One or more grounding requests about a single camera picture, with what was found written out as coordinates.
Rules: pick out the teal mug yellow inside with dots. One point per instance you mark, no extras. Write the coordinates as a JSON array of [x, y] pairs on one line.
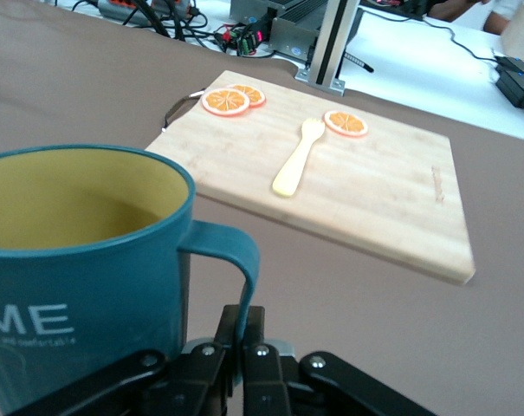
[[92, 281]]

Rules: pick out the green terminal block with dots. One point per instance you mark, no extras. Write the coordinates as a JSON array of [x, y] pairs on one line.
[[248, 43]]

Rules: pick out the yellow plastic fork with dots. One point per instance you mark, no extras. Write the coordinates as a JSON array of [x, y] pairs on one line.
[[294, 164]]

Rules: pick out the bamboo cutting board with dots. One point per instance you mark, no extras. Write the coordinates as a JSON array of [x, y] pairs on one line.
[[374, 195]]

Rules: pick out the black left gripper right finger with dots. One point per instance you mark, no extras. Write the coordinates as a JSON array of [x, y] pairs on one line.
[[266, 381]]

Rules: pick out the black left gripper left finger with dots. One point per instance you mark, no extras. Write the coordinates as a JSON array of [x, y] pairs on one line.
[[192, 377]]

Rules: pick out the black power adapter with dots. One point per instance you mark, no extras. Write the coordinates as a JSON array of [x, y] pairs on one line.
[[521, 93], [515, 65]]

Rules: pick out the cardboard box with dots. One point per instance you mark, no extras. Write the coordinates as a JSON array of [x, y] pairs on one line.
[[523, 34]]

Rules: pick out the grey electronics box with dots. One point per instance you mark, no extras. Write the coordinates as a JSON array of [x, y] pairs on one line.
[[294, 32]]

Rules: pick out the orange slice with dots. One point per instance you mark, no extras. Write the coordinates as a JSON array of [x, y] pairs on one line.
[[254, 93], [225, 102], [346, 123]]

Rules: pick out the aluminium frame post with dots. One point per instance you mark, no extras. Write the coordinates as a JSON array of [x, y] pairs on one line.
[[331, 34]]

